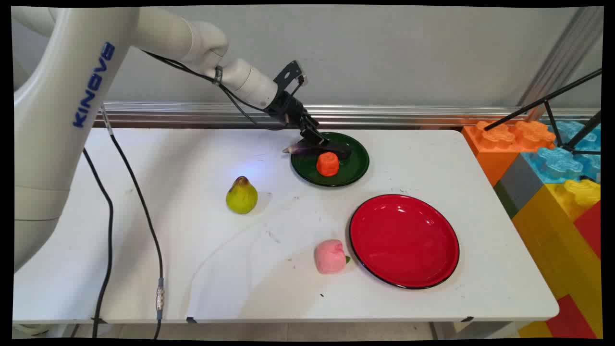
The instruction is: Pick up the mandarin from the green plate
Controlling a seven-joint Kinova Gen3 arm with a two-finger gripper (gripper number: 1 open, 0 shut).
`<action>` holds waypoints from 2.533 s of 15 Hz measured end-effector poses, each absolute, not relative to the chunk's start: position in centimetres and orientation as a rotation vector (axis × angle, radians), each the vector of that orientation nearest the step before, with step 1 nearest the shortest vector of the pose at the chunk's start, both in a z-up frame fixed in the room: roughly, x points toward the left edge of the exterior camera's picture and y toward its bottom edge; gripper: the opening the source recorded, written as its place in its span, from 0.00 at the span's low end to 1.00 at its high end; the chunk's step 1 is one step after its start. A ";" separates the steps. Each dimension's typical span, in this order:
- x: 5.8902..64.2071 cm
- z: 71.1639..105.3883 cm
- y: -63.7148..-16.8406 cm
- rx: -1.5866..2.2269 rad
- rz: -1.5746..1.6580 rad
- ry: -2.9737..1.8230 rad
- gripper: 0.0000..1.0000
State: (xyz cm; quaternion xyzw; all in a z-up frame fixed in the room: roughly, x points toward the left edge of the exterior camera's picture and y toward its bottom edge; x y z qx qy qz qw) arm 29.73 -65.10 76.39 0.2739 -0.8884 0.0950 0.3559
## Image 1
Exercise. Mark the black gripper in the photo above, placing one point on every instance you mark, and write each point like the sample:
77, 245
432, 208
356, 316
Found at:
287, 109

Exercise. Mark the orange toy fruit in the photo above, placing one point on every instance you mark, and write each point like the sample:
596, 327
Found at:
328, 165

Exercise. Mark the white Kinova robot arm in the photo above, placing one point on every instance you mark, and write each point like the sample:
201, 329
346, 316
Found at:
72, 96

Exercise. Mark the purple toy eggplant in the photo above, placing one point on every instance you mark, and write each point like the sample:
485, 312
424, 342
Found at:
312, 150

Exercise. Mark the dark green plate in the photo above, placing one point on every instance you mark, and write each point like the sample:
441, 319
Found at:
353, 166

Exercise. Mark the green toy pear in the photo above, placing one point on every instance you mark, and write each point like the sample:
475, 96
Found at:
241, 198

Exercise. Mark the pink toy peach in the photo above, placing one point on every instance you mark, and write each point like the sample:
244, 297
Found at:
329, 257

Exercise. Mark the red plate with black rim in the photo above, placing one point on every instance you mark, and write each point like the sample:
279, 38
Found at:
403, 240

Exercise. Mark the orange giant building block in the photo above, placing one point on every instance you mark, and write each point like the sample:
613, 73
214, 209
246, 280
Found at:
490, 151

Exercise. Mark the dark green giant building block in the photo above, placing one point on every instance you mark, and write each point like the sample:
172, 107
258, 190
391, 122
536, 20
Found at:
505, 199

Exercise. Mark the grey giant building block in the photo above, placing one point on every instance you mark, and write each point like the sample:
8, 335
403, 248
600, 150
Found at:
521, 185

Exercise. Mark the black tripod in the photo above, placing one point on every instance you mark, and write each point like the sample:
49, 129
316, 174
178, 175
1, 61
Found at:
547, 102

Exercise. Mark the blue giant building block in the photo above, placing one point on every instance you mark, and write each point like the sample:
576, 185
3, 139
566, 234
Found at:
559, 163

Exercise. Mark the yellow giant building block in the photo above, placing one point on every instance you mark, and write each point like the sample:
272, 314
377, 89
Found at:
552, 240

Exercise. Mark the red giant building block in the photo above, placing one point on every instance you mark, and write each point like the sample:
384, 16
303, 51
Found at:
571, 319
590, 228

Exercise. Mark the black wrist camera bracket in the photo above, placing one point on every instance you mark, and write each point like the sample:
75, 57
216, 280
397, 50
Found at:
288, 74

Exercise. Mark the aluminium rail along wall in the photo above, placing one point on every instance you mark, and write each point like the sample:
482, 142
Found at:
408, 115

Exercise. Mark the aluminium profile post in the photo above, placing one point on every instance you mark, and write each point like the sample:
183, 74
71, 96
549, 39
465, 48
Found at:
562, 62

